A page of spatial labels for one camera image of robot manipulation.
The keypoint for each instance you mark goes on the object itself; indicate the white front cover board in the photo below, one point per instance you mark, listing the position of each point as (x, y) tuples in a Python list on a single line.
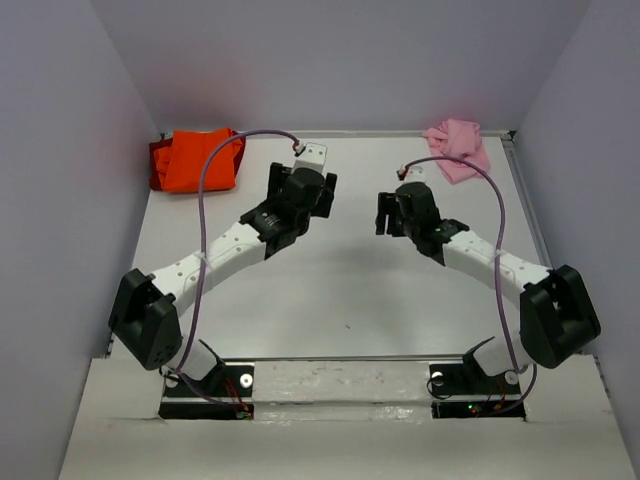
[(569, 432)]

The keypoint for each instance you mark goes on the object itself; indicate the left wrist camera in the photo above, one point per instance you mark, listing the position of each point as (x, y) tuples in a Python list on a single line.
[(310, 156)]

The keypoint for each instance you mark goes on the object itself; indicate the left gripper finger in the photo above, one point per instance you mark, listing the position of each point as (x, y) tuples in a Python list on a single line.
[(325, 201), (278, 175)]

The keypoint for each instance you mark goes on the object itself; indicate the dark red folded t-shirt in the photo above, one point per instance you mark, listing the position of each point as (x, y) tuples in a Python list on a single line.
[(156, 167)]

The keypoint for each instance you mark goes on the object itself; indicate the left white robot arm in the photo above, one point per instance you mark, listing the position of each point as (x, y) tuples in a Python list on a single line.
[(147, 308)]

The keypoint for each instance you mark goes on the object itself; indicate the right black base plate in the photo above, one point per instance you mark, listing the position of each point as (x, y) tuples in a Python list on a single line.
[(461, 390)]

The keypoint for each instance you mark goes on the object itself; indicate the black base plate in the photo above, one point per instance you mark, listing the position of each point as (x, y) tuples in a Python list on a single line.
[(461, 390), (227, 398)]

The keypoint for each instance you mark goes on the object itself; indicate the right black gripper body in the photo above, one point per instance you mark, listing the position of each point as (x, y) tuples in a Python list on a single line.
[(406, 225)]

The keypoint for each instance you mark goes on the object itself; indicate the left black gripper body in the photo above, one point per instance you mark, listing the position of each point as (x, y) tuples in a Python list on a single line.
[(302, 221)]

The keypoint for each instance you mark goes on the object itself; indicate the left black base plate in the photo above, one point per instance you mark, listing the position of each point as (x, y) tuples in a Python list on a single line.
[(227, 398)]

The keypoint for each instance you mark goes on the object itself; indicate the pink crumpled t-shirt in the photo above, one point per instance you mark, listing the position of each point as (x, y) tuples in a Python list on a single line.
[(457, 139)]

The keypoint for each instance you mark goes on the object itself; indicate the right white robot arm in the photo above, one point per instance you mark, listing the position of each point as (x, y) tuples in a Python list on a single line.
[(557, 318)]

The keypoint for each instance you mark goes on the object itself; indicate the orange t-shirt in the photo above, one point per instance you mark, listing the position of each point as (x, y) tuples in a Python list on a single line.
[(200, 160)]

